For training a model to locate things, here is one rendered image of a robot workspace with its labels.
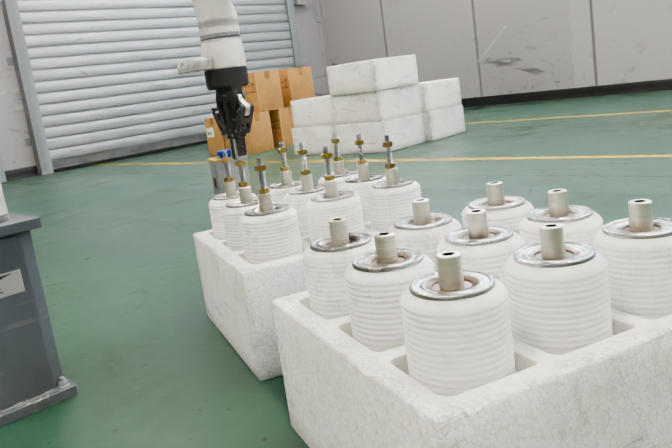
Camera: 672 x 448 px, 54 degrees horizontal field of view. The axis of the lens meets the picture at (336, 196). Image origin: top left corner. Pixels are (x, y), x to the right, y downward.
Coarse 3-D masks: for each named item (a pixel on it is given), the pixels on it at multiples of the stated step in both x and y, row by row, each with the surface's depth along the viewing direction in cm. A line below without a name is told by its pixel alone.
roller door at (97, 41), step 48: (48, 0) 583; (96, 0) 611; (144, 0) 644; (240, 0) 722; (288, 0) 763; (48, 48) 583; (96, 48) 612; (144, 48) 646; (192, 48) 683; (288, 48) 772; (48, 96) 584; (96, 96) 614; (144, 96) 647; (192, 96) 686; (48, 144) 585; (96, 144) 615; (144, 144) 650; (192, 144) 684
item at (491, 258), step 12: (444, 240) 75; (516, 240) 72; (468, 252) 70; (480, 252) 70; (492, 252) 70; (504, 252) 70; (468, 264) 70; (480, 264) 70; (492, 264) 70; (504, 276) 70
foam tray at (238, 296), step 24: (216, 240) 126; (216, 264) 118; (240, 264) 105; (264, 264) 103; (288, 264) 103; (216, 288) 122; (240, 288) 103; (264, 288) 102; (288, 288) 104; (216, 312) 128; (240, 312) 107; (264, 312) 102; (240, 336) 110; (264, 336) 103; (264, 360) 103
